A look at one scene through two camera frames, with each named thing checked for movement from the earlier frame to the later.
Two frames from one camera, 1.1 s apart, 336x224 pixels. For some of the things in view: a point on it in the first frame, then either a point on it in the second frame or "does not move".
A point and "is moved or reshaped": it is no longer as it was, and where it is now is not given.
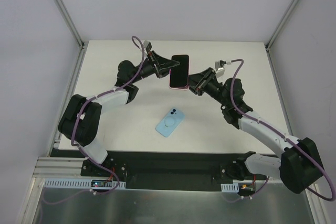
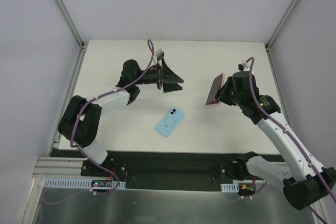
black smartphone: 179,75 is moved or reshaped
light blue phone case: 170,122 does not move
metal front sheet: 282,203 does not move
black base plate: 171,170 does not move
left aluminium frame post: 62,10 does not move
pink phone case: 179,75 is moved or reshaped
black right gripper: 203,81 -> 226,92
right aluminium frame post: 295,0 does not move
